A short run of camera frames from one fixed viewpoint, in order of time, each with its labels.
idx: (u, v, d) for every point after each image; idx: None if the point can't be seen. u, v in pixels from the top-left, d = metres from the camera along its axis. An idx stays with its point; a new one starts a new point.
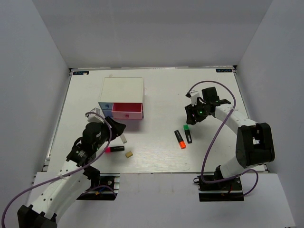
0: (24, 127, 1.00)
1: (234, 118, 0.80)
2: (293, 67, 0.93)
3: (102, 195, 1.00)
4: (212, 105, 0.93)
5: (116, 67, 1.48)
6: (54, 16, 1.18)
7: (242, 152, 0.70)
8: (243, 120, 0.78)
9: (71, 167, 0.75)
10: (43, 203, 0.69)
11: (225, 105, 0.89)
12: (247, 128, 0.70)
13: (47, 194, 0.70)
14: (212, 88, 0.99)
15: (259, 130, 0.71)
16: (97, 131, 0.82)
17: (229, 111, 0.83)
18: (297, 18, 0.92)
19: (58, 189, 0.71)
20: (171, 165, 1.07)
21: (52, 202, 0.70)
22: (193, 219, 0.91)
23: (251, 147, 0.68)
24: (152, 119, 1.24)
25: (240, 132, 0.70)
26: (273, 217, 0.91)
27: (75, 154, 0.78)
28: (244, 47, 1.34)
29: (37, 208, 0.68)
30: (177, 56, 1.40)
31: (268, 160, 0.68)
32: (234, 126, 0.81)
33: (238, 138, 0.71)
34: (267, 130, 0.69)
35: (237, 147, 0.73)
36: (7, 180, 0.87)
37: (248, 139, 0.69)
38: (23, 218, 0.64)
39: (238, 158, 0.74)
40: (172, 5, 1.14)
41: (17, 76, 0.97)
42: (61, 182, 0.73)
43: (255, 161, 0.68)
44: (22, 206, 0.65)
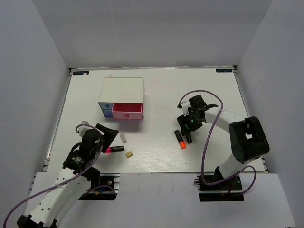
0: (24, 127, 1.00)
1: (223, 118, 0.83)
2: (293, 67, 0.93)
3: (102, 195, 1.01)
4: (200, 110, 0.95)
5: (116, 66, 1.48)
6: (53, 16, 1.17)
7: (237, 147, 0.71)
8: (232, 117, 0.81)
9: (68, 174, 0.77)
10: (42, 212, 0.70)
11: (213, 108, 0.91)
12: (237, 123, 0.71)
13: (45, 203, 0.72)
14: (197, 96, 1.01)
15: (249, 124, 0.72)
16: (96, 137, 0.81)
17: (218, 112, 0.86)
18: (297, 18, 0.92)
19: (55, 198, 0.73)
20: (171, 165, 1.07)
21: (50, 211, 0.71)
22: (193, 219, 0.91)
23: (245, 142, 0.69)
24: (152, 119, 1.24)
25: (232, 128, 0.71)
26: (273, 217, 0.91)
27: (72, 160, 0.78)
28: (244, 47, 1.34)
29: (35, 218, 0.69)
30: (177, 56, 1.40)
31: (264, 151, 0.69)
32: (224, 125, 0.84)
33: (231, 136, 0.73)
34: (257, 123, 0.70)
35: (232, 143, 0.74)
36: (7, 180, 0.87)
37: (240, 134, 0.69)
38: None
39: (235, 155, 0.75)
40: (172, 5, 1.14)
41: (17, 76, 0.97)
42: (58, 191, 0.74)
43: (252, 155, 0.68)
44: (21, 217, 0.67)
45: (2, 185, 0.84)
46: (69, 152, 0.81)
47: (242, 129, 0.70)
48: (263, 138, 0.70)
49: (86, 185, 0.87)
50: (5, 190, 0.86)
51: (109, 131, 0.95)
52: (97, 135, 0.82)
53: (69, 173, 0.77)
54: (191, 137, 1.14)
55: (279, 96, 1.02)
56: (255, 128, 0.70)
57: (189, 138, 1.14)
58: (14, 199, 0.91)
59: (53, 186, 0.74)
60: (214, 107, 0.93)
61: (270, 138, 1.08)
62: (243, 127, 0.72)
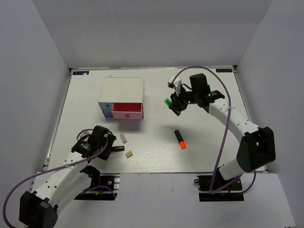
0: (24, 127, 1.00)
1: (234, 122, 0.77)
2: (293, 67, 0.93)
3: (102, 195, 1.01)
4: (204, 100, 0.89)
5: (116, 67, 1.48)
6: (53, 16, 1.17)
7: (245, 158, 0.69)
8: (243, 123, 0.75)
9: (75, 157, 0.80)
10: (48, 189, 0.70)
11: (219, 100, 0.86)
12: (250, 135, 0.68)
13: (52, 181, 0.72)
14: (202, 77, 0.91)
15: (261, 134, 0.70)
16: (105, 130, 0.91)
17: (228, 111, 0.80)
18: (297, 18, 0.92)
19: (62, 177, 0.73)
20: (171, 165, 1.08)
21: (56, 189, 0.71)
22: (193, 219, 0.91)
23: (255, 154, 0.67)
24: (152, 119, 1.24)
25: (244, 142, 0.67)
26: (273, 217, 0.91)
27: (80, 146, 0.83)
28: (244, 47, 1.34)
29: (41, 194, 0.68)
30: (177, 56, 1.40)
31: (270, 160, 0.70)
32: (233, 131, 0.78)
33: (241, 147, 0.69)
34: (270, 135, 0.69)
35: (239, 153, 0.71)
36: (8, 180, 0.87)
37: (252, 147, 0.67)
38: (27, 204, 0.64)
39: (239, 163, 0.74)
40: (171, 5, 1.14)
41: (17, 75, 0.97)
42: (66, 171, 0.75)
43: (259, 165, 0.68)
44: (26, 193, 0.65)
45: (2, 185, 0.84)
46: (77, 141, 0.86)
47: (254, 141, 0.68)
48: (272, 148, 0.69)
49: (87, 182, 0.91)
50: (5, 189, 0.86)
51: (109, 134, 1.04)
52: (106, 129, 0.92)
53: (78, 156, 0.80)
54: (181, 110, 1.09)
55: (279, 96, 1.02)
56: (267, 139, 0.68)
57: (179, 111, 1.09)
58: (14, 199, 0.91)
59: (61, 166, 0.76)
60: (221, 98, 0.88)
61: None
62: (255, 137, 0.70)
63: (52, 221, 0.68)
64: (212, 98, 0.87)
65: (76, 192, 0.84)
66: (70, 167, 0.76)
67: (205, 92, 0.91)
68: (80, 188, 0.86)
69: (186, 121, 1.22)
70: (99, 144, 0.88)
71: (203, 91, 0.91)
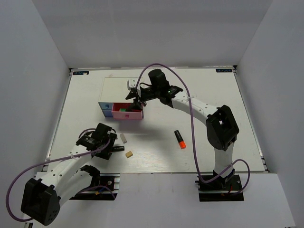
0: (24, 127, 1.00)
1: (196, 109, 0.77)
2: (293, 67, 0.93)
3: (102, 195, 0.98)
4: (166, 97, 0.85)
5: (116, 67, 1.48)
6: (53, 16, 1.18)
7: (214, 137, 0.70)
8: (204, 108, 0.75)
9: (80, 150, 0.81)
10: (53, 177, 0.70)
11: (179, 93, 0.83)
12: (212, 117, 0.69)
13: (57, 170, 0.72)
14: (161, 74, 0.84)
15: (221, 113, 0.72)
16: (109, 128, 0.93)
17: (188, 102, 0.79)
18: (297, 18, 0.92)
19: (68, 167, 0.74)
20: (170, 165, 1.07)
21: (61, 177, 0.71)
22: (193, 219, 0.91)
23: (222, 131, 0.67)
24: (152, 119, 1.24)
25: (209, 124, 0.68)
26: (273, 218, 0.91)
27: (85, 139, 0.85)
28: (244, 46, 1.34)
29: (46, 182, 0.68)
30: (177, 56, 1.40)
31: (236, 133, 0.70)
32: (199, 118, 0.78)
33: (208, 128, 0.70)
34: (228, 110, 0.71)
35: (207, 135, 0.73)
36: (8, 179, 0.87)
37: (216, 123, 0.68)
38: (32, 191, 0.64)
39: (212, 144, 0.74)
40: (171, 5, 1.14)
41: (18, 76, 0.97)
42: (71, 161, 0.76)
43: (228, 140, 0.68)
44: (32, 180, 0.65)
45: (3, 185, 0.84)
46: (81, 136, 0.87)
47: (217, 119, 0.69)
48: (234, 121, 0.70)
49: (87, 181, 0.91)
50: (6, 189, 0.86)
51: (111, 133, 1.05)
52: (109, 127, 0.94)
53: (83, 148, 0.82)
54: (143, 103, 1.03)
55: (279, 96, 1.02)
56: (227, 115, 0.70)
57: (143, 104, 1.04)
58: (14, 199, 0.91)
59: (67, 157, 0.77)
60: (180, 91, 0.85)
61: (270, 138, 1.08)
62: (216, 116, 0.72)
63: (54, 211, 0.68)
64: (171, 94, 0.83)
65: (78, 186, 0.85)
66: (75, 158, 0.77)
67: (166, 89, 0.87)
68: (82, 181, 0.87)
69: (186, 122, 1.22)
70: (101, 140, 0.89)
71: (163, 88, 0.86)
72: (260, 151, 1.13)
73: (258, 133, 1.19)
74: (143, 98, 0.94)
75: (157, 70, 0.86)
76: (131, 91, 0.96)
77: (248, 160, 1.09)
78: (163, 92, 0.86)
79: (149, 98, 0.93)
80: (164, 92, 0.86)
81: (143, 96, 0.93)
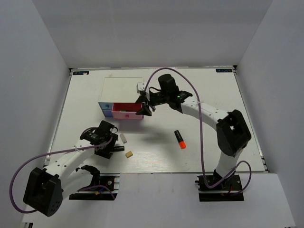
0: (24, 127, 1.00)
1: (205, 113, 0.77)
2: (293, 67, 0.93)
3: (102, 195, 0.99)
4: (176, 102, 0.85)
5: (116, 67, 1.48)
6: (53, 16, 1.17)
7: (224, 143, 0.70)
8: (215, 112, 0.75)
9: (84, 143, 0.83)
10: (58, 167, 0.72)
11: (188, 99, 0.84)
12: (223, 121, 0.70)
13: (61, 161, 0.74)
14: (170, 79, 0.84)
15: (232, 118, 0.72)
16: (111, 126, 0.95)
17: (197, 106, 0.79)
18: (297, 18, 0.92)
19: (72, 159, 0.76)
20: (171, 165, 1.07)
21: (66, 168, 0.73)
22: (194, 219, 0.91)
23: (233, 137, 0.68)
24: (152, 119, 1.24)
25: (219, 128, 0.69)
26: (274, 218, 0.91)
27: (89, 134, 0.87)
28: (244, 46, 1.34)
29: (51, 171, 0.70)
30: (177, 56, 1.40)
31: (247, 139, 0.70)
32: (209, 123, 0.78)
33: (218, 133, 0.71)
34: (240, 116, 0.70)
35: (217, 139, 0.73)
36: (7, 179, 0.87)
37: (227, 130, 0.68)
38: (36, 178, 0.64)
39: (222, 149, 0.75)
40: (171, 5, 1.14)
41: (18, 76, 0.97)
42: (75, 154, 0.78)
43: (240, 147, 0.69)
44: (35, 169, 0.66)
45: (2, 185, 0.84)
46: (85, 131, 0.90)
47: (228, 126, 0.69)
48: (246, 127, 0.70)
49: (87, 180, 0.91)
50: (5, 189, 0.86)
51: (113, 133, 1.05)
52: (112, 125, 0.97)
53: (87, 142, 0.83)
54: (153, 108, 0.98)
55: (279, 96, 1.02)
56: (238, 120, 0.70)
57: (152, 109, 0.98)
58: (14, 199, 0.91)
59: (71, 149, 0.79)
60: (190, 97, 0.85)
61: (270, 138, 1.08)
62: (227, 120, 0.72)
63: (57, 202, 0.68)
64: (181, 99, 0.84)
65: (80, 183, 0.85)
66: (79, 150, 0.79)
67: (175, 94, 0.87)
68: (83, 178, 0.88)
69: (186, 122, 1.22)
70: (104, 136, 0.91)
71: (172, 93, 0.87)
72: (260, 151, 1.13)
73: (258, 133, 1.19)
74: (152, 102, 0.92)
75: (167, 74, 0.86)
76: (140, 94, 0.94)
77: (248, 160, 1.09)
78: (172, 98, 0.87)
79: (158, 103, 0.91)
80: (174, 98, 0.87)
81: (152, 99, 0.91)
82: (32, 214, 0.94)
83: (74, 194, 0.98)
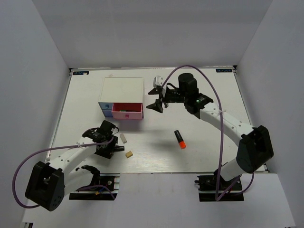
0: (24, 127, 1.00)
1: (228, 125, 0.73)
2: (293, 67, 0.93)
3: (102, 195, 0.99)
4: (194, 106, 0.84)
5: (116, 67, 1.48)
6: (54, 16, 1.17)
7: (246, 160, 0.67)
8: (238, 126, 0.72)
9: (86, 140, 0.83)
10: (61, 162, 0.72)
11: (208, 105, 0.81)
12: (247, 137, 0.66)
13: (64, 156, 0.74)
14: (192, 81, 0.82)
15: (256, 133, 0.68)
16: (113, 126, 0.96)
17: (219, 115, 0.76)
18: (297, 18, 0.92)
19: (75, 154, 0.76)
20: (171, 165, 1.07)
21: (69, 163, 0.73)
22: (194, 219, 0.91)
23: (256, 156, 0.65)
24: (151, 119, 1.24)
25: (243, 145, 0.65)
26: (274, 218, 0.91)
27: (91, 132, 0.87)
28: (244, 46, 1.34)
29: (54, 165, 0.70)
30: (177, 56, 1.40)
31: (270, 156, 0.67)
32: (230, 135, 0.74)
33: (240, 148, 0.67)
34: (266, 133, 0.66)
35: (237, 154, 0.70)
36: (7, 179, 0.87)
37: (251, 148, 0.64)
38: (40, 172, 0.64)
39: (239, 163, 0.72)
40: (171, 5, 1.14)
41: (18, 76, 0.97)
42: (78, 150, 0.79)
43: (261, 164, 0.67)
44: (39, 163, 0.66)
45: (2, 185, 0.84)
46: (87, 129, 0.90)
47: (252, 143, 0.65)
48: (270, 144, 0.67)
49: (87, 180, 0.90)
50: (5, 188, 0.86)
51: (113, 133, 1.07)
52: (113, 125, 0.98)
53: (89, 139, 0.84)
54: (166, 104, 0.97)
55: (279, 96, 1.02)
56: (263, 137, 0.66)
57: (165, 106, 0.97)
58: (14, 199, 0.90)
59: (74, 145, 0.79)
60: (210, 102, 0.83)
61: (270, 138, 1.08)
62: (251, 136, 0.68)
63: (59, 197, 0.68)
64: (200, 104, 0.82)
65: (80, 183, 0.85)
66: (82, 147, 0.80)
67: (194, 97, 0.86)
68: (84, 177, 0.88)
69: (186, 121, 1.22)
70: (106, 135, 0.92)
71: (192, 96, 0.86)
72: None
73: None
74: (166, 99, 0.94)
75: (189, 75, 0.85)
76: (156, 89, 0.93)
77: None
78: (191, 101, 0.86)
79: (172, 100, 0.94)
80: (192, 100, 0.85)
81: (168, 96, 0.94)
82: (32, 214, 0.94)
83: (74, 194, 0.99)
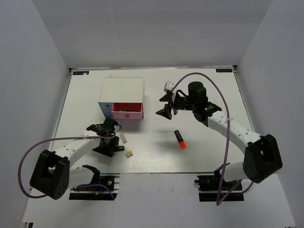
0: (24, 127, 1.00)
1: (235, 133, 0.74)
2: (293, 67, 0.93)
3: (102, 195, 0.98)
4: (203, 113, 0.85)
5: (116, 67, 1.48)
6: (53, 16, 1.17)
7: (251, 169, 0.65)
8: (245, 134, 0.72)
9: (90, 133, 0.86)
10: (67, 151, 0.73)
11: (216, 113, 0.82)
12: (253, 145, 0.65)
13: (70, 146, 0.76)
14: (201, 90, 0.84)
15: (264, 143, 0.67)
16: (116, 123, 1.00)
17: (226, 123, 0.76)
18: (297, 18, 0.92)
19: (80, 145, 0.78)
20: (171, 165, 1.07)
21: (74, 153, 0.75)
22: (194, 219, 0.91)
23: (263, 164, 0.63)
24: (151, 119, 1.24)
25: (249, 152, 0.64)
26: (274, 218, 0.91)
27: (95, 127, 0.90)
28: (244, 47, 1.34)
29: (60, 153, 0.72)
30: (177, 56, 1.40)
31: (278, 168, 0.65)
32: (237, 143, 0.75)
33: (246, 157, 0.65)
34: (274, 143, 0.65)
35: (243, 163, 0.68)
36: (7, 179, 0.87)
37: (258, 156, 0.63)
38: (46, 159, 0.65)
39: (246, 174, 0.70)
40: (171, 5, 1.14)
41: (18, 76, 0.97)
42: (83, 141, 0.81)
43: (268, 175, 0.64)
44: (45, 151, 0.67)
45: (2, 185, 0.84)
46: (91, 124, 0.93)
47: (260, 151, 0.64)
48: (278, 155, 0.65)
49: (87, 179, 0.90)
50: (5, 189, 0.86)
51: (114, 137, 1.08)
52: (116, 122, 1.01)
53: (93, 132, 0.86)
54: (175, 111, 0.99)
55: (279, 96, 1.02)
56: (271, 147, 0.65)
57: (174, 112, 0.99)
58: (14, 199, 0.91)
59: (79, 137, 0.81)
60: (218, 110, 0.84)
61: None
62: (258, 145, 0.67)
63: (63, 186, 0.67)
64: (208, 112, 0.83)
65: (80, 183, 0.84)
66: (87, 139, 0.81)
67: (203, 105, 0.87)
68: (84, 177, 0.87)
69: (186, 121, 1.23)
70: (109, 130, 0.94)
71: (201, 104, 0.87)
72: None
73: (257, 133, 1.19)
74: (176, 105, 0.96)
75: (199, 84, 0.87)
76: (166, 93, 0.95)
77: None
78: (200, 109, 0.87)
79: (181, 107, 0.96)
80: (201, 108, 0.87)
81: (177, 103, 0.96)
82: (32, 214, 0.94)
83: (74, 194, 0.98)
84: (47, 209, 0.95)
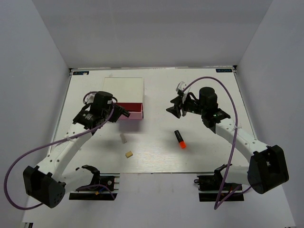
0: (24, 127, 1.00)
1: (242, 141, 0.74)
2: (293, 67, 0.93)
3: (102, 195, 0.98)
4: (211, 120, 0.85)
5: (116, 66, 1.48)
6: (53, 16, 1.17)
7: (255, 178, 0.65)
8: (252, 143, 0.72)
9: (77, 129, 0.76)
10: (50, 163, 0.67)
11: (225, 120, 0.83)
12: (259, 155, 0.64)
13: (54, 155, 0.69)
14: (212, 96, 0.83)
15: (270, 154, 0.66)
16: (109, 97, 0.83)
17: (234, 131, 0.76)
18: (297, 18, 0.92)
19: (64, 151, 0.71)
20: (171, 165, 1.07)
21: (59, 163, 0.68)
22: (194, 219, 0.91)
23: (267, 175, 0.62)
24: (151, 119, 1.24)
25: (254, 162, 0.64)
26: (274, 218, 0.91)
27: (83, 116, 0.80)
28: (244, 47, 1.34)
29: (43, 169, 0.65)
30: (177, 56, 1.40)
31: (284, 181, 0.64)
32: (242, 151, 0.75)
33: (251, 165, 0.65)
34: (280, 155, 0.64)
35: (248, 172, 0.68)
36: (7, 180, 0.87)
37: (262, 166, 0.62)
38: (30, 177, 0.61)
39: (251, 183, 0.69)
40: (171, 5, 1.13)
41: (17, 76, 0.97)
42: (68, 144, 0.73)
43: (273, 187, 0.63)
44: (28, 168, 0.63)
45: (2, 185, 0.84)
46: (79, 111, 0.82)
47: (265, 161, 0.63)
48: (284, 167, 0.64)
49: (88, 180, 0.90)
50: (5, 189, 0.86)
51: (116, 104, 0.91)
52: (109, 96, 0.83)
53: (80, 128, 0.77)
54: (183, 112, 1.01)
55: (279, 96, 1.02)
56: (278, 158, 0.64)
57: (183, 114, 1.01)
58: (14, 199, 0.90)
59: (63, 139, 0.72)
60: (227, 118, 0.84)
61: (270, 138, 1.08)
62: (263, 155, 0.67)
63: (60, 194, 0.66)
64: (216, 119, 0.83)
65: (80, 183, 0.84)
66: (71, 140, 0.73)
67: (212, 111, 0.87)
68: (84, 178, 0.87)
69: (186, 122, 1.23)
70: (101, 114, 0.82)
71: (210, 109, 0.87)
72: None
73: (257, 133, 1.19)
74: (185, 106, 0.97)
75: (211, 90, 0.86)
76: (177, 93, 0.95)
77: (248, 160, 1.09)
78: (209, 115, 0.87)
79: (190, 110, 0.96)
80: (210, 115, 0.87)
81: (186, 105, 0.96)
82: (33, 214, 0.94)
83: (74, 194, 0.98)
84: (47, 209, 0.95)
